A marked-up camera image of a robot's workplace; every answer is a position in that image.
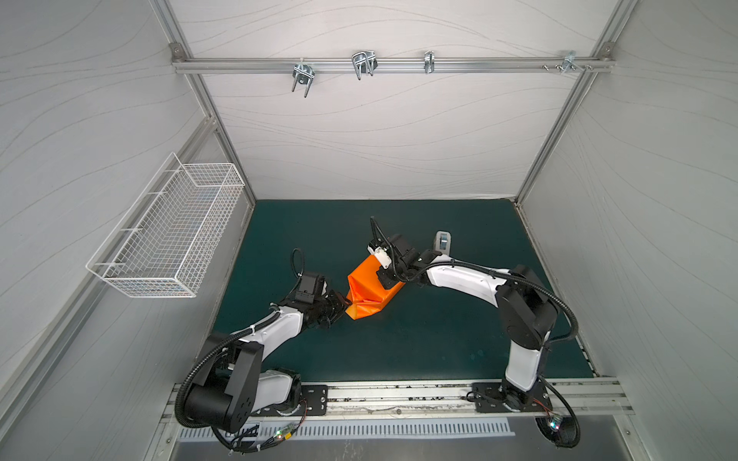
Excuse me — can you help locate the orange wrapping paper sheet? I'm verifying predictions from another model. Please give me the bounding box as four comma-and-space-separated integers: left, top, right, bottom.
346, 255, 405, 320

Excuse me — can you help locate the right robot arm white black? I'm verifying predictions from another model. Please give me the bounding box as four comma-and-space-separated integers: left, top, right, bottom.
374, 249, 580, 412

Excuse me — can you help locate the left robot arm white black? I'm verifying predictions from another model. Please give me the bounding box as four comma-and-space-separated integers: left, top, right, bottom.
174, 290, 350, 434

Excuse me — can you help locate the green table mat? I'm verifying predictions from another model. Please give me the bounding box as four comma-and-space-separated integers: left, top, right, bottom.
193, 199, 595, 384

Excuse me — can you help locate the white vent strip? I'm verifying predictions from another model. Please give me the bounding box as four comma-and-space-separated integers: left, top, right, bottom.
175, 419, 516, 443

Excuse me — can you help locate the metal u-bolt clamp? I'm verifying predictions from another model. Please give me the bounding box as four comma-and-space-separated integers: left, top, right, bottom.
291, 63, 315, 98
351, 50, 378, 81

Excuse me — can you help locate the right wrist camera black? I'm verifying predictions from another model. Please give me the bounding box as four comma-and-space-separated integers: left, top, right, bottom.
367, 216, 420, 271

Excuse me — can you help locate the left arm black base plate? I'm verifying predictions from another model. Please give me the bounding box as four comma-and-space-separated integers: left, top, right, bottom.
253, 384, 329, 418

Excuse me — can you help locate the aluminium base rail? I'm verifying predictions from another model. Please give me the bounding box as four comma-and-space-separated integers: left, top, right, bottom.
160, 376, 634, 425

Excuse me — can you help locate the left black cable bundle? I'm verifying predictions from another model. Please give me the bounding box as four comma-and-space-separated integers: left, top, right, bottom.
209, 402, 309, 455

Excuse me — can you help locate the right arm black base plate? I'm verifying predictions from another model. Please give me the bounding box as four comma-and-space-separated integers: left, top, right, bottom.
464, 380, 553, 414

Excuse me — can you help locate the white wire basket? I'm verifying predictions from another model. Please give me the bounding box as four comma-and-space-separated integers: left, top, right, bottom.
86, 153, 245, 299

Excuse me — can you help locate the right black cable coil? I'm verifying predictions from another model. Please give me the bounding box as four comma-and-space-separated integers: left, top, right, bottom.
534, 376, 582, 449

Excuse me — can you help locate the aluminium cross rail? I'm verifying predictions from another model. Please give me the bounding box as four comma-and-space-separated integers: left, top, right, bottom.
172, 55, 616, 75

